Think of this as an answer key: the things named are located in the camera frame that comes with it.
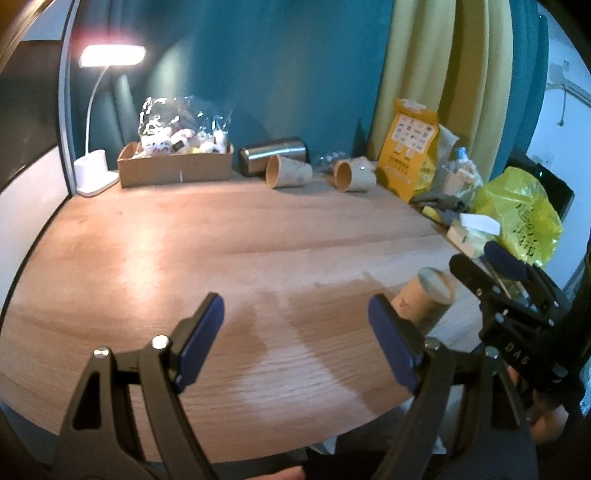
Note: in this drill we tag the stainless steel thermos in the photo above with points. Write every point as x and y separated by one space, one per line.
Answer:
272 154

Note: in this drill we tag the clear plastic bag of toys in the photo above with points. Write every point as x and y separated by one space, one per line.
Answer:
182 127

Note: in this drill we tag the small clear plastic wrapper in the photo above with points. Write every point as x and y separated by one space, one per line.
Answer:
328 161

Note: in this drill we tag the yellow plastic bag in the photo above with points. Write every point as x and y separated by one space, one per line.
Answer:
521 212

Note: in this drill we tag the person's right hand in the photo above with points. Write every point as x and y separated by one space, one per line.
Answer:
547 417

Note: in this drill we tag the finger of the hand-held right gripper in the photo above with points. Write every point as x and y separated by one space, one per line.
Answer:
505 263
471 274

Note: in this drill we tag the yellow paper package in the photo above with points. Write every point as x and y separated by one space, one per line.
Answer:
408 147

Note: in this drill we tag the beige paper cup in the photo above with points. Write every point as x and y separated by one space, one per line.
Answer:
288 171
355 174

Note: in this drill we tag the grey cloth gloves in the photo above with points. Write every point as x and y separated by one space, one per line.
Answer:
438 203

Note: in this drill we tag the yellow curtain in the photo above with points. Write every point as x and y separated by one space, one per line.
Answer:
443 64

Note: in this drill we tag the white desk lamp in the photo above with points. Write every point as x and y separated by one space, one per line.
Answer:
92 170

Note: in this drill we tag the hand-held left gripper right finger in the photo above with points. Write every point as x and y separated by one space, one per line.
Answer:
392 341

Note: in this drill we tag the brown paper cup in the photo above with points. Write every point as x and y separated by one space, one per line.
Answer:
422 295

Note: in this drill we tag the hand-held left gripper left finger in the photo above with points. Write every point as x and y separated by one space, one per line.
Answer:
199 337

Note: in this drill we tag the black electronic device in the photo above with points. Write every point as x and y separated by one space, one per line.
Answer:
551 184

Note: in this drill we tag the white tissue box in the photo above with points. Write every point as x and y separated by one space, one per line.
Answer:
471 228

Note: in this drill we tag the cardboard box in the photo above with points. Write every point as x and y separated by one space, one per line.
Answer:
178 168

